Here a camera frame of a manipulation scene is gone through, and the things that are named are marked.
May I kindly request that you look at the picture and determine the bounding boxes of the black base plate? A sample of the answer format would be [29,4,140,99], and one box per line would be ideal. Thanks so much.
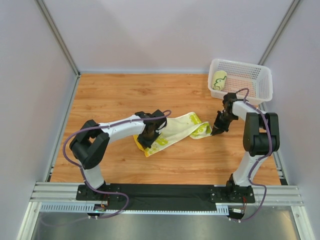
[209,185,256,204]
[75,184,126,202]

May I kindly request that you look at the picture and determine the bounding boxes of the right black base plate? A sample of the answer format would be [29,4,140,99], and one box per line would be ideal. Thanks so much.
[209,185,256,204]

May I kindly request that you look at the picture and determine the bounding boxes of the yellow green towel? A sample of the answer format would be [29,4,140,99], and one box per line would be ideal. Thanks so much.
[133,111,212,157]

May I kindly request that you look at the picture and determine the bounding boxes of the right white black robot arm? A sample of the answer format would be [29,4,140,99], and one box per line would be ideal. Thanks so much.
[211,92,280,198]

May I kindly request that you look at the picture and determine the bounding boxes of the right aluminium frame post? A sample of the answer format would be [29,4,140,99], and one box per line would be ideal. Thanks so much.
[258,0,303,66]

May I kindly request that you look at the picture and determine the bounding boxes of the aluminium frame post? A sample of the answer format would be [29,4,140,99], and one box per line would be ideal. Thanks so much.
[35,0,81,77]
[258,0,303,66]

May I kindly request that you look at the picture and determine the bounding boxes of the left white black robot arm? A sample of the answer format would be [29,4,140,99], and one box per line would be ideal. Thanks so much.
[62,109,171,193]

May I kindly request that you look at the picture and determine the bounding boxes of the white perforated plastic basket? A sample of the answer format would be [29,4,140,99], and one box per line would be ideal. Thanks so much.
[207,58,273,105]

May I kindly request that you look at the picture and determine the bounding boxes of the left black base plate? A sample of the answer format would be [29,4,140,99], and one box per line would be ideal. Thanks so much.
[75,184,126,202]

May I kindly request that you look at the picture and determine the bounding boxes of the left aluminium frame post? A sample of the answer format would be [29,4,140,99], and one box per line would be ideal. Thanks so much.
[35,0,81,77]

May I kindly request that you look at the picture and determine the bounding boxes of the grey slotted cable duct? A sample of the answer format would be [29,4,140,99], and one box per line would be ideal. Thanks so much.
[39,202,229,216]

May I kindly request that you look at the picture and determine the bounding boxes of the aluminium front rail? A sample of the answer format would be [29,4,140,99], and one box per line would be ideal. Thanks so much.
[29,182,304,207]

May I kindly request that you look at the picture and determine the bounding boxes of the black cloth strip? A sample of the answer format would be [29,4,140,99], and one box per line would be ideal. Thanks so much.
[107,183,217,211]

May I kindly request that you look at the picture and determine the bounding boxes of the green patterned towel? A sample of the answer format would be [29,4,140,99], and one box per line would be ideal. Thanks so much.
[211,70,227,91]

